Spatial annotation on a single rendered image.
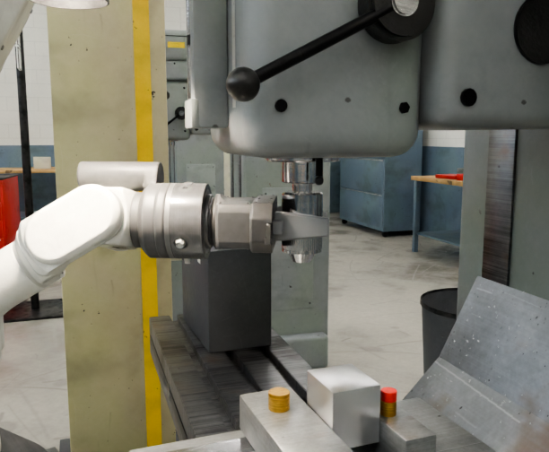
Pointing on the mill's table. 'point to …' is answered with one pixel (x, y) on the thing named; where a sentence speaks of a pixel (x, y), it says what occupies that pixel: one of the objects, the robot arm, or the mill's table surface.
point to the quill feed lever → (396, 13)
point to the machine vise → (404, 424)
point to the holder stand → (229, 299)
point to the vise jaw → (285, 426)
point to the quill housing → (319, 85)
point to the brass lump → (279, 400)
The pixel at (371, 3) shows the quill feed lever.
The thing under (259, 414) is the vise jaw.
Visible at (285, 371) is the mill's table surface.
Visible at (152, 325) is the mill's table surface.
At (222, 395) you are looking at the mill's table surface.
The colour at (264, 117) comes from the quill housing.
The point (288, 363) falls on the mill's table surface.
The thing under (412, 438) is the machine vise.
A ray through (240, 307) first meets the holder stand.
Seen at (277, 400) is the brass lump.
